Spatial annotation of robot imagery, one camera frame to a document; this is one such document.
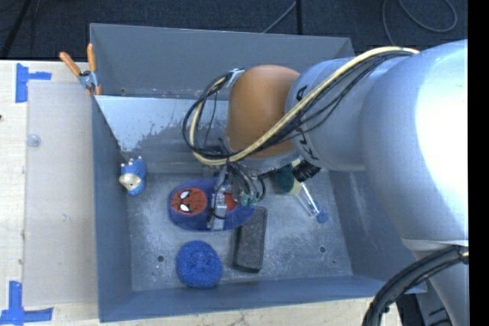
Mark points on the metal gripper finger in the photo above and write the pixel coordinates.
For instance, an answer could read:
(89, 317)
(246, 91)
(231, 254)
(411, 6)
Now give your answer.
(220, 204)
(216, 224)

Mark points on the blue slipper with red face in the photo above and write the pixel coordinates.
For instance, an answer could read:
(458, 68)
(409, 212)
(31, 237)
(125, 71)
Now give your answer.
(189, 202)

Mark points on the dark grey flat block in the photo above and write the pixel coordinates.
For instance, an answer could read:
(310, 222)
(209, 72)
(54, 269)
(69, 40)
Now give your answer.
(250, 240)

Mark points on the blue round scrub pad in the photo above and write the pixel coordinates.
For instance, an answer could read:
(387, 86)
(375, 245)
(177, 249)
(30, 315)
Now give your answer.
(198, 264)

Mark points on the green and yellow sponge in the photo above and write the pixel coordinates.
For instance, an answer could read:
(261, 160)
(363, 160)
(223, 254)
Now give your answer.
(283, 176)

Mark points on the grey metal bin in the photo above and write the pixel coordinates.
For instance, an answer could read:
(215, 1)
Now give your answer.
(290, 252)

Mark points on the clear tube with blue cap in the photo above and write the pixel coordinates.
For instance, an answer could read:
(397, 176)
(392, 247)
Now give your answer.
(311, 204)

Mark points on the blue and cream toy animal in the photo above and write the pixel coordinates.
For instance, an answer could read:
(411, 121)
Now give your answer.
(133, 177)

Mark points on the pale wood board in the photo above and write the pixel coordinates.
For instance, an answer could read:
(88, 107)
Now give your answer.
(57, 202)

